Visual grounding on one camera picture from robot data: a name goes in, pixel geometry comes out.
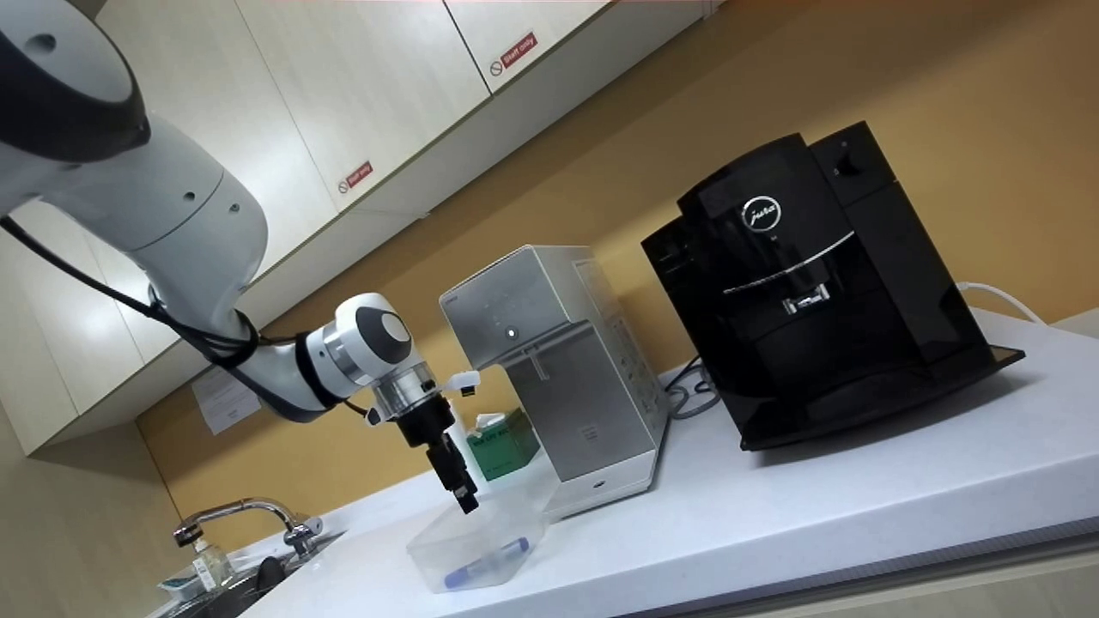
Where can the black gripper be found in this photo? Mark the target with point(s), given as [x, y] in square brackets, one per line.
[432, 431]

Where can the blue silver marker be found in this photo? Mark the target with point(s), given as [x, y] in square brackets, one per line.
[490, 569]

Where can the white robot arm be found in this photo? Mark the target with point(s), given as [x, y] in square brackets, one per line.
[76, 134]

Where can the clear plastic lunch box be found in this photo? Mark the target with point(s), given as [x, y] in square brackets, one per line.
[510, 510]

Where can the green tissue box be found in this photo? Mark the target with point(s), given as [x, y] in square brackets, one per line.
[504, 444]

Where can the silver water dispenser appliance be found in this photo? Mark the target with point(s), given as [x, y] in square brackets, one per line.
[600, 411]

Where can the chrome sink faucet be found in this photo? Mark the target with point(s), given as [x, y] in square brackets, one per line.
[300, 532]

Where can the black coffee machine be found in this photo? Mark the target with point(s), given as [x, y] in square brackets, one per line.
[812, 293]

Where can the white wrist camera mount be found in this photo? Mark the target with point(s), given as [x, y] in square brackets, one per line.
[466, 383]

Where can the white paper wall note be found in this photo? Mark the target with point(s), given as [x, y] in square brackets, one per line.
[225, 398]

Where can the upper wall cabinets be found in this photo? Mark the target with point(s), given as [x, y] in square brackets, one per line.
[340, 119]

